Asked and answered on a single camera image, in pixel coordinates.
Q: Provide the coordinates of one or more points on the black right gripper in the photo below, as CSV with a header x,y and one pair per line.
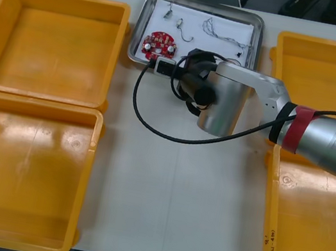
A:
x,y
202,66

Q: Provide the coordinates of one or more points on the round red circuit board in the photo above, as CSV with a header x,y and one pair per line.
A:
x,y
158,41

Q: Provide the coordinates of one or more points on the steel tray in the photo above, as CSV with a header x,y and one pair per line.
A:
x,y
137,29

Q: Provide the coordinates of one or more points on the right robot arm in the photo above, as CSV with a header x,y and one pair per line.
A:
x,y
331,141

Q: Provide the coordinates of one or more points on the white paper sheet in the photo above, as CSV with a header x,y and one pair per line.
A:
x,y
225,22

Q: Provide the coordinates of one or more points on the yellow-orange plastic bin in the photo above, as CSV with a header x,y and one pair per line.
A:
x,y
327,69
23,171
55,47

